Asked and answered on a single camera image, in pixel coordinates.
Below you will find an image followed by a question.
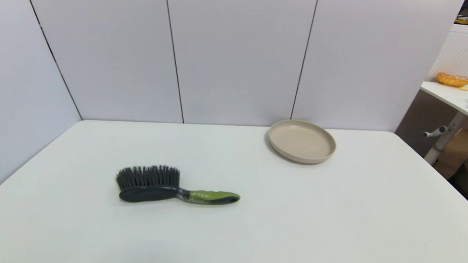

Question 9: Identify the black brush with green handle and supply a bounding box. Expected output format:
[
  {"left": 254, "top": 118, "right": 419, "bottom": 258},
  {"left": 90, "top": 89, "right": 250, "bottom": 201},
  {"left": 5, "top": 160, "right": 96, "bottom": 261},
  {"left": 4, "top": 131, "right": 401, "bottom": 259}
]
[{"left": 115, "top": 164, "right": 242, "bottom": 207}]

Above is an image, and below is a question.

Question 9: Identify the beige round plate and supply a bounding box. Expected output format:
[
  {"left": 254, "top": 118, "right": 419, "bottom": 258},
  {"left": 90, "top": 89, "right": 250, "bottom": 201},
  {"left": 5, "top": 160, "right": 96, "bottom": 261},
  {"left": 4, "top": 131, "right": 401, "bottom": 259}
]
[{"left": 267, "top": 118, "right": 338, "bottom": 165}]

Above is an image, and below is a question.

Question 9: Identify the white side table leg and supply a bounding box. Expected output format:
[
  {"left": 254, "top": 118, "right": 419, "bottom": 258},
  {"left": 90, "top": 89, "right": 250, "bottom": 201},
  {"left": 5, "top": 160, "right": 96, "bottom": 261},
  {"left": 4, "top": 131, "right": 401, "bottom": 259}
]
[{"left": 424, "top": 111, "right": 465, "bottom": 167}]

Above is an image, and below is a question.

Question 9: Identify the white side table top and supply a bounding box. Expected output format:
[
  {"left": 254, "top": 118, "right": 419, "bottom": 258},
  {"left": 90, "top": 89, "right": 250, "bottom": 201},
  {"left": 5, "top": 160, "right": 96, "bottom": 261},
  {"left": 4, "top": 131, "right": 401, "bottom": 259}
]
[{"left": 419, "top": 81, "right": 468, "bottom": 125}]

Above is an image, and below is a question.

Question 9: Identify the orange woven basket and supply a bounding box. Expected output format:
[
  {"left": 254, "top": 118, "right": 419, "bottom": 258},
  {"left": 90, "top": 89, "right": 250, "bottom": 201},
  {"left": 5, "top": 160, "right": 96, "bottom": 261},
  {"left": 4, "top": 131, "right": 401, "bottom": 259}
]
[{"left": 437, "top": 72, "right": 468, "bottom": 88}]

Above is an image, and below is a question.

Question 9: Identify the brown cardboard box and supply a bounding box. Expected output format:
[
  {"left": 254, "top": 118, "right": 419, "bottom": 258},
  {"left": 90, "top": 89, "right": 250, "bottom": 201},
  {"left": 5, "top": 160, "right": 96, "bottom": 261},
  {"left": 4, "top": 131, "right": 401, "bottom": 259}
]
[{"left": 435, "top": 128, "right": 468, "bottom": 180}]

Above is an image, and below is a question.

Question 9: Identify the white pegboard partition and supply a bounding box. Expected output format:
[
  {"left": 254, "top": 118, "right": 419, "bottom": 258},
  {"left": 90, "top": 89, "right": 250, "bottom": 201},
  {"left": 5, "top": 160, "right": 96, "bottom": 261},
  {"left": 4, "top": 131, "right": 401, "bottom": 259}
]
[{"left": 395, "top": 23, "right": 468, "bottom": 158}]

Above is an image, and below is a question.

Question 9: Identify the grey crank handle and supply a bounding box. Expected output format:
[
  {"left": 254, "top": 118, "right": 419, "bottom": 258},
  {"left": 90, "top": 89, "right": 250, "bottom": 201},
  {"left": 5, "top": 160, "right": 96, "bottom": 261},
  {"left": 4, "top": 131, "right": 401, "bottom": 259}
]
[{"left": 422, "top": 126, "right": 449, "bottom": 139}]

